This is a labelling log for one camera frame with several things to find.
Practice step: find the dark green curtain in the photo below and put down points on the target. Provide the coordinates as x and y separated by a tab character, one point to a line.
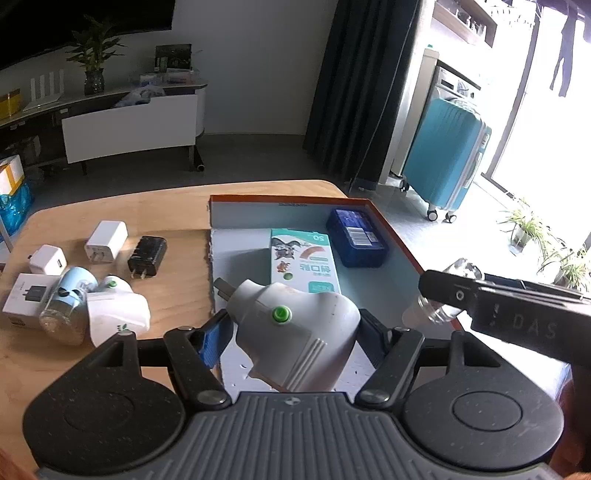
360	83

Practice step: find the dark blue box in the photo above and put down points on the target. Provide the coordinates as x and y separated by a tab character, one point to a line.
355	235

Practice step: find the white TV cabinet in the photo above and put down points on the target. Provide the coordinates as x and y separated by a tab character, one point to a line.
129	129

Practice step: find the orange cardboard box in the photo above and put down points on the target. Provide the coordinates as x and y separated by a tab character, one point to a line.
240	258

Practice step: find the large white charger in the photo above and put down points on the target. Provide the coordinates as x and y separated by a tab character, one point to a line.
106	240

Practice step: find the bamboo plant in vase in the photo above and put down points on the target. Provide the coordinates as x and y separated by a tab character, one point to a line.
94	55

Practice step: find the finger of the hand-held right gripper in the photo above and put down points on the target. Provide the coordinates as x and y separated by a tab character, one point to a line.
450	290

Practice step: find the white green bandage box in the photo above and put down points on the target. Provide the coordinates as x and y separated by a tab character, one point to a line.
300	258

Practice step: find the potted spider plant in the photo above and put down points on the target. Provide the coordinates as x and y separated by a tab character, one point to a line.
570	267
524	226

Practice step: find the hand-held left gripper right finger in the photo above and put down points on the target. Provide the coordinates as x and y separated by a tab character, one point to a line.
371	341

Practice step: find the dark picture frame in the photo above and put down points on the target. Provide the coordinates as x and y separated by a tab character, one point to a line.
173	57

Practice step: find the white heater with bottle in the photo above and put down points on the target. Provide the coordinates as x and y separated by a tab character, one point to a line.
120	311

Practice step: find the blue white repellent bottle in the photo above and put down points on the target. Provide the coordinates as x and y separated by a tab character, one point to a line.
69	300

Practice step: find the blue cloth pile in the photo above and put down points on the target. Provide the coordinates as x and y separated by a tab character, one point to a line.
138	96

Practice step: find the teal suitcase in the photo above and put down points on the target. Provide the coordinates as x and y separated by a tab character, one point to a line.
443	152

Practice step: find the wall shelf with glasses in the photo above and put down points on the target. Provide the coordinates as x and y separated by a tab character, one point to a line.
466	21

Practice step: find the hanging dark clothes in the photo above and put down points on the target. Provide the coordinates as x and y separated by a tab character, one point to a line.
563	55

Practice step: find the black charger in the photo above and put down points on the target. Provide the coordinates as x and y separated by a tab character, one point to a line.
147	256

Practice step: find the clear plastic bottle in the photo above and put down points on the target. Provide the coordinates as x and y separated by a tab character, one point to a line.
429	313

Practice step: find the small white charger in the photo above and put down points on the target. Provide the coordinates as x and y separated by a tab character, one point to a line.
46	261

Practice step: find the white plug-in repellent heater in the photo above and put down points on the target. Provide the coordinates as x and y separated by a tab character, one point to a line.
300	341

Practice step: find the white router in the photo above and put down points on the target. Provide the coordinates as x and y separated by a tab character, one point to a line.
44	90

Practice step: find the white charger package box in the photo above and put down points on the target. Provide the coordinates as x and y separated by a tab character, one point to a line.
25	297

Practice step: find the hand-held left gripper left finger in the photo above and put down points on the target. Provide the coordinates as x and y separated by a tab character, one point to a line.
213	339

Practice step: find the washing machine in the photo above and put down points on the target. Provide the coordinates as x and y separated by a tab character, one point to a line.
455	85

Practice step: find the yellow box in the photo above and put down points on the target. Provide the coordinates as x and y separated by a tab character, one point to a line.
9	104

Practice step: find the black television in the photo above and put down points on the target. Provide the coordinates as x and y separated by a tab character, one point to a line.
46	23

